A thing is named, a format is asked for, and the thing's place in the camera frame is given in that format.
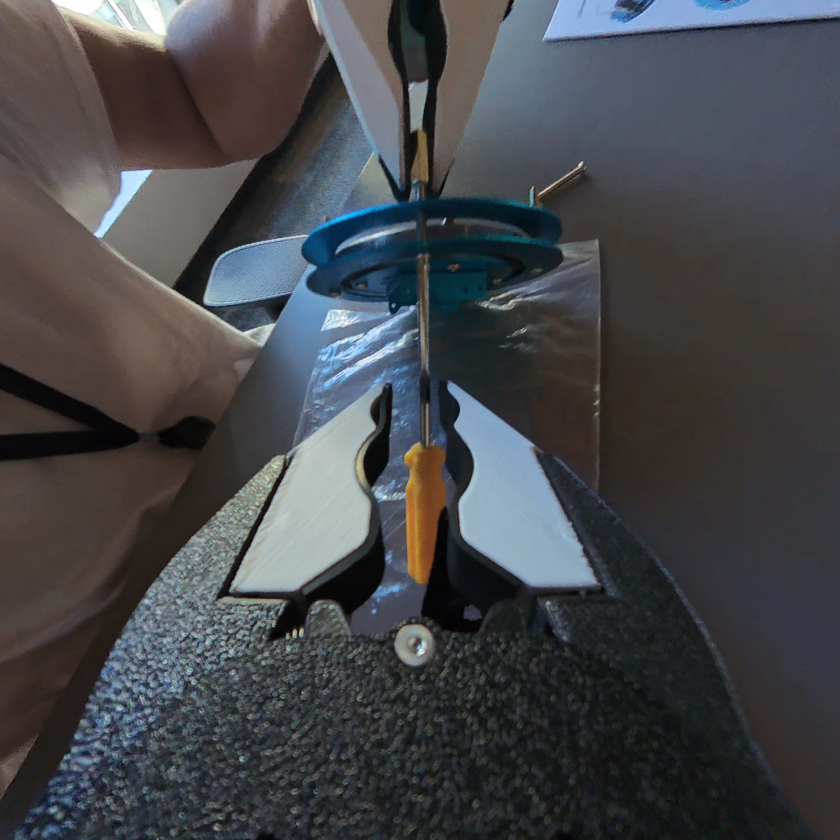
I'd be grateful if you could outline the black strap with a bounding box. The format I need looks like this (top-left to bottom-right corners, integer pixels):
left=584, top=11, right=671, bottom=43
left=0, top=364, right=217, bottom=460

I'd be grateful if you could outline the long metal screw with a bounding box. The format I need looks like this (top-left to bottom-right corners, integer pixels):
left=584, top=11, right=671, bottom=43
left=528, top=161, right=587, bottom=204

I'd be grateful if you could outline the person in beige shirt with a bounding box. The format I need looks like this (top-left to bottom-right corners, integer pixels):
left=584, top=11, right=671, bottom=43
left=0, top=0, right=263, bottom=788

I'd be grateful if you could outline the white partition panel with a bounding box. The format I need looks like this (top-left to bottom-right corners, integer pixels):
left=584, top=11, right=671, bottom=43
left=95, top=157, right=257, bottom=286

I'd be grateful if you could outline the dark grey desk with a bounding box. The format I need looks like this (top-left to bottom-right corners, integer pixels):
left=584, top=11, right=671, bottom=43
left=197, top=0, right=840, bottom=821

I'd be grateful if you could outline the person's left forearm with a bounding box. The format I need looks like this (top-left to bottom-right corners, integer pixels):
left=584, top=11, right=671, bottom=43
left=164, top=0, right=329, bottom=165

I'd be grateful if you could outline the blue round metal base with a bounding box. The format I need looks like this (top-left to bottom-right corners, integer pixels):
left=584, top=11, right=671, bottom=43
left=302, top=196, right=565, bottom=316

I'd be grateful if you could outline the clear plastic bag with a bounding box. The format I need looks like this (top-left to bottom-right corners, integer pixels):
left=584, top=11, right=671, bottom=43
left=292, top=239, right=601, bottom=631

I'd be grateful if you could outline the printed paper sheet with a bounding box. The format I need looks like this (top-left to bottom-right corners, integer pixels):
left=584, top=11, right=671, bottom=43
left=543, top=0, right=840, bottom=43

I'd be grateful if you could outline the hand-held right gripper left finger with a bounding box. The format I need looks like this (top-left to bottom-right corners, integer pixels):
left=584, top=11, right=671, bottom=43
left=228, top=384, right=395, bottom=608

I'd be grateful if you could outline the yellow handled screwdriver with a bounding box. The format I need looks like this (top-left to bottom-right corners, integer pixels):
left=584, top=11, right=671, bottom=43
left=402, top=190, right=448, bottom=585

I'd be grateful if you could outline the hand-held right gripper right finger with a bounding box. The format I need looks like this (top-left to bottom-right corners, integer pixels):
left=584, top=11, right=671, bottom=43
left=438, top=381, right=603, bottom=605

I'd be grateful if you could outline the grey mesh office chair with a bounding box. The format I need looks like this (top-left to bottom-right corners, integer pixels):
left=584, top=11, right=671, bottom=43
left=203, top=236, right=309, bottom=308

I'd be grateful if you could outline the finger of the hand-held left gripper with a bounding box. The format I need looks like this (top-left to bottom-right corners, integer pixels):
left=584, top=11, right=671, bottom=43
left=308, top=0, right=421, bottom=198
left=422, top=0, right=516, bottom=198

